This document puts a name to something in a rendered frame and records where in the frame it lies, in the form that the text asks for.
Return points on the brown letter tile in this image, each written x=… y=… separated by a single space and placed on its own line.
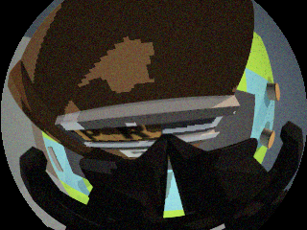
x=150 y=132
x=97 y=135

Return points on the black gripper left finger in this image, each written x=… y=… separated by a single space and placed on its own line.
x=149 y=173

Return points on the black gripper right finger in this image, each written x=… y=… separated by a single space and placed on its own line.
x=192 y=166

